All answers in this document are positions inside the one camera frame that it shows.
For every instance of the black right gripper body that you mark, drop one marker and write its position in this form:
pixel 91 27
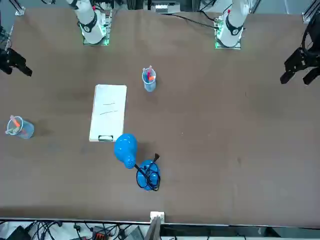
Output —
pixel 6 57

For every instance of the aluminium frame rail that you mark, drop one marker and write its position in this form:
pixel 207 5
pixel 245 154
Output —
pixel 308 13
pixel 20 8

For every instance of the pink marker pen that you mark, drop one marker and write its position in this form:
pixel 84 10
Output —
pixel 149 72

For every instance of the red power strip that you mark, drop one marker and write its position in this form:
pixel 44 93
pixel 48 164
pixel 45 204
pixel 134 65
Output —
pixel 100 235

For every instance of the green marker pen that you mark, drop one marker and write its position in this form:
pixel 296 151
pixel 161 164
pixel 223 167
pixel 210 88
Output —
pixel 11 130

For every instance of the grey metal box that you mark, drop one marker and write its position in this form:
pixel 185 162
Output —
pixel 135 233

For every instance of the white clipboard with black clip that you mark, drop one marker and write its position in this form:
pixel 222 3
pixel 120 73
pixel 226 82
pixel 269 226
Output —
pixel 105 138

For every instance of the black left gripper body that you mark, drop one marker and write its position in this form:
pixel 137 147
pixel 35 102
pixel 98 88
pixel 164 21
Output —
pixel 312 60

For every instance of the aluminium camera post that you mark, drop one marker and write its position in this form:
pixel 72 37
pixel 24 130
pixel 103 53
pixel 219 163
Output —
pixel 153 230

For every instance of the white paper sheet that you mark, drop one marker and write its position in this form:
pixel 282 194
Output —
pixel 107 120

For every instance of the orange marker pen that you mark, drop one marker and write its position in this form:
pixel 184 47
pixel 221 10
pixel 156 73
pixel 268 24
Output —
pixel 151 78
pixel 17 122

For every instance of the blue desk lamp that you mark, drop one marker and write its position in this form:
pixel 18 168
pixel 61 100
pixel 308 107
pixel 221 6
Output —
pixel 125 147

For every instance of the teal marker pen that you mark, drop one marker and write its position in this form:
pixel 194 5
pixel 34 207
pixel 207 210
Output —
pixel 146 76

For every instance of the clear plastic measuring cup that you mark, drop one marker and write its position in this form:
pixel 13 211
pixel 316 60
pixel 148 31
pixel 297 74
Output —
pixel 150 87
pixel 28 132

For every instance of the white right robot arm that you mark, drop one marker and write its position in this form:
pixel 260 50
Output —
pixel 87 15

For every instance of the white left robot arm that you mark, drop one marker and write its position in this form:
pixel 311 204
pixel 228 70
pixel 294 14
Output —
pixel 233 20

